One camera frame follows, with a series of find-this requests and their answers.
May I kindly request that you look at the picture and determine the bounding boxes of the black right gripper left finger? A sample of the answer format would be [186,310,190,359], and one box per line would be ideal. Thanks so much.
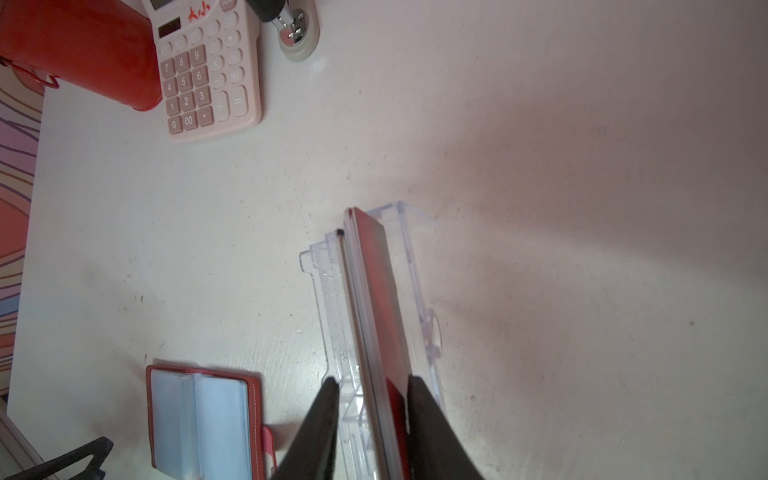
[272,377,340,480]

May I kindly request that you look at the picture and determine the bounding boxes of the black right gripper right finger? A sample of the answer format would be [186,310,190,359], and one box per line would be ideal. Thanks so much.
[407,375,482,480]

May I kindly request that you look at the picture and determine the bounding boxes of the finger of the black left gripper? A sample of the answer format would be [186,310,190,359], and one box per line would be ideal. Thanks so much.
[7,437,114,480]

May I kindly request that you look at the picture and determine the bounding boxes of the red leather card holder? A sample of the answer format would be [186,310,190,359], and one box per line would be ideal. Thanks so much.
[146,364,277,479]

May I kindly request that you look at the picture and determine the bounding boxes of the black VIP credit card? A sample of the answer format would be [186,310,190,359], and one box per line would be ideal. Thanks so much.
[337,203,412,479]

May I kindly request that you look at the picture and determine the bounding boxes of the clear acrylic card stand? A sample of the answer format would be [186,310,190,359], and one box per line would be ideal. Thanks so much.
[299,201,444,479]

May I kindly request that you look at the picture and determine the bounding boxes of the red metal pen bucket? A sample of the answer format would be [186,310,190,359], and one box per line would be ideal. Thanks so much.
[1,1,163,111]

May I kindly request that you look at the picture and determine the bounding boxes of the pink desk calculator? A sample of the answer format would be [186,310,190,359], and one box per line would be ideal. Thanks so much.
[142,0,262,142]

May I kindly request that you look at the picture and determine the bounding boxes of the grey black stapler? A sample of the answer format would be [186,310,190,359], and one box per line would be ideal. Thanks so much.
[246,0,320,63]

